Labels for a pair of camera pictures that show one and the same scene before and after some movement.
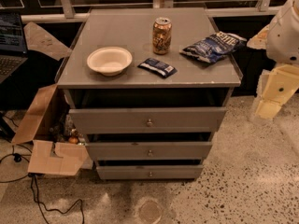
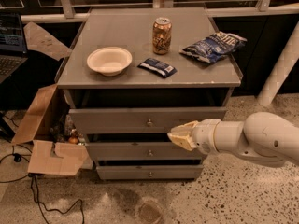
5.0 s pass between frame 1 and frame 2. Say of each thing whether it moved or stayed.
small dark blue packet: stayed
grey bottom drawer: stayed
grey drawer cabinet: stayed
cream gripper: moved
